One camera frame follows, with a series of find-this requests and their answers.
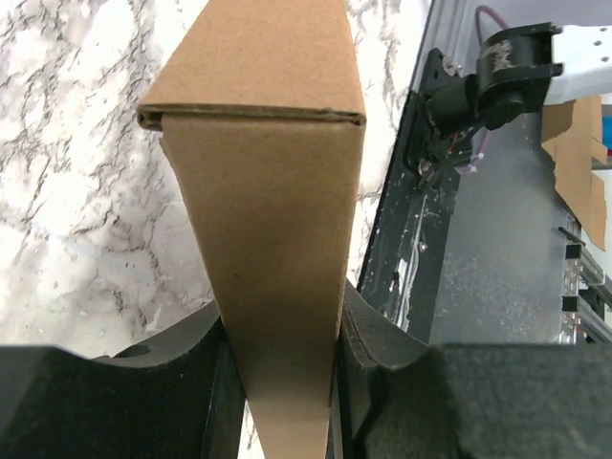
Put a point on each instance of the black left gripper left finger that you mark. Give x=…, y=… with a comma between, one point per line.
x=175, y=395

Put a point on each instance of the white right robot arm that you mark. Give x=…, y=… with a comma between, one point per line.
x=520, y=70

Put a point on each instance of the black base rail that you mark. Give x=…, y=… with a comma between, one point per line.
x=402, y=266

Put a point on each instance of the cardboard box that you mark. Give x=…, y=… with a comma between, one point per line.
x=571, y=134
x=262, y=119

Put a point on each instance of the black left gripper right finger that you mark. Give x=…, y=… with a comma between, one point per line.
x=395, y=397

